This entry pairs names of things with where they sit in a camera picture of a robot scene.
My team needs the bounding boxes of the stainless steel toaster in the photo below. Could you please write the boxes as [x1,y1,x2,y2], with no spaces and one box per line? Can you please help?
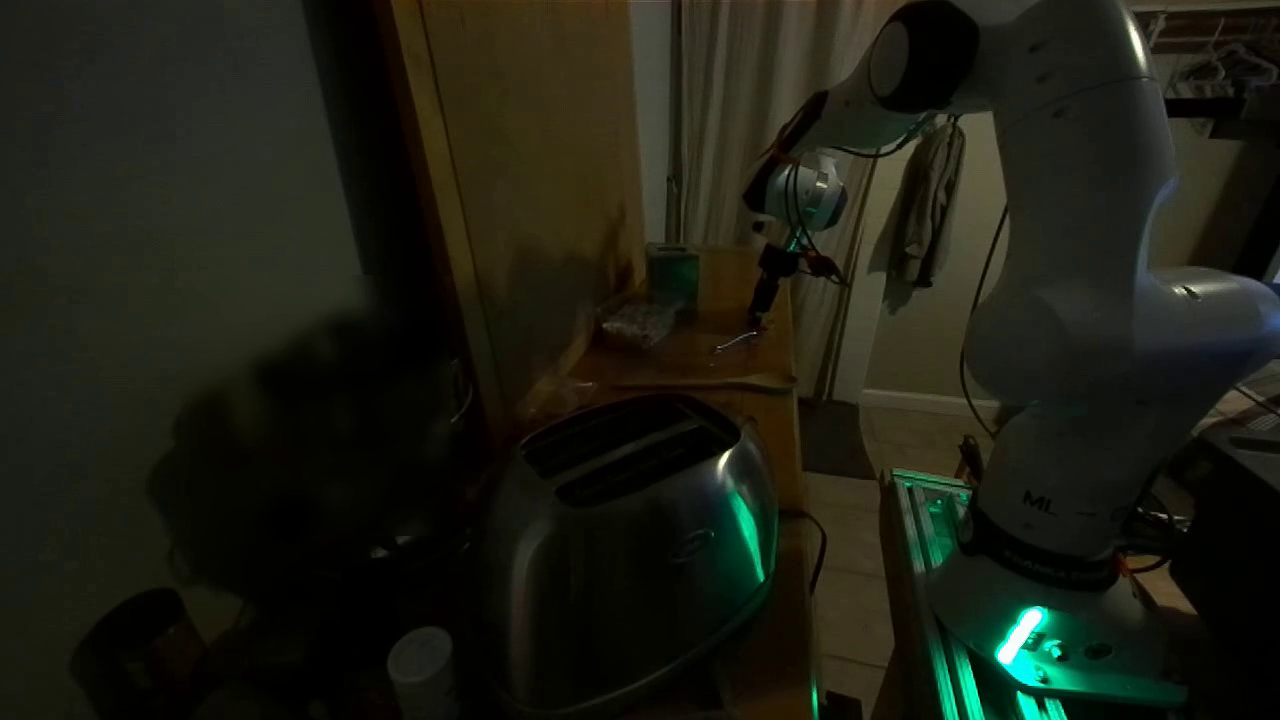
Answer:
[475,387,788,720]

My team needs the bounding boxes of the pale window curtain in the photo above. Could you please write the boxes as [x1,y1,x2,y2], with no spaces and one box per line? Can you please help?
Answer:
[674,0,914,403]

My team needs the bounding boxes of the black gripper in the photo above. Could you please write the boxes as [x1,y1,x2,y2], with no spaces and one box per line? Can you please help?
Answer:
[743,237,814,335]

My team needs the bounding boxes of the aluminium mounting frame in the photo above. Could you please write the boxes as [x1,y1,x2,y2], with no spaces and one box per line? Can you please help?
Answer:
[877,463,1072,720]

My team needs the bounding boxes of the dark round pot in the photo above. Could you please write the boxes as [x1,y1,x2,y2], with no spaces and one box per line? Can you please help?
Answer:
[67,582,208,720]

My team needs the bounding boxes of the hanging grey cloth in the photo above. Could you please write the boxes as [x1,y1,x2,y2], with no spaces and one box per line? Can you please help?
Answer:
[880,111,974,320]

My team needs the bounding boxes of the small white cup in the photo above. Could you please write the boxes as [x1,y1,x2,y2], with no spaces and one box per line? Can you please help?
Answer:
[383,625,466,720]

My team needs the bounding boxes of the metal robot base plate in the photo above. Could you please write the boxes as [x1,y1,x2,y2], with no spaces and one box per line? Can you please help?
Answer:
[927,547,1192,710]

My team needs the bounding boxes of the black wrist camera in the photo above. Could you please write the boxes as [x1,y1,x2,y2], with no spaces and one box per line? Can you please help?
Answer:
[791,245,851,284]

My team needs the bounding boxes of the silver metal spoon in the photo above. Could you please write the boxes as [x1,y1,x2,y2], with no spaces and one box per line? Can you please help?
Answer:
[711,322,772,354]

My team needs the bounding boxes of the dark glass jar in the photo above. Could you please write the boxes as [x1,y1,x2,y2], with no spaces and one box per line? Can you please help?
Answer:
[225,305,488,569]

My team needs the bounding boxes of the wooden cabinet panel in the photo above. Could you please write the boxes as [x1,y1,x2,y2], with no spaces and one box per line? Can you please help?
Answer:
[383,0,654,457]

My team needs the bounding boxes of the black toaster power cord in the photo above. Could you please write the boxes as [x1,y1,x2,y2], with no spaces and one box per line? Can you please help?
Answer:
[778,503,836,600]

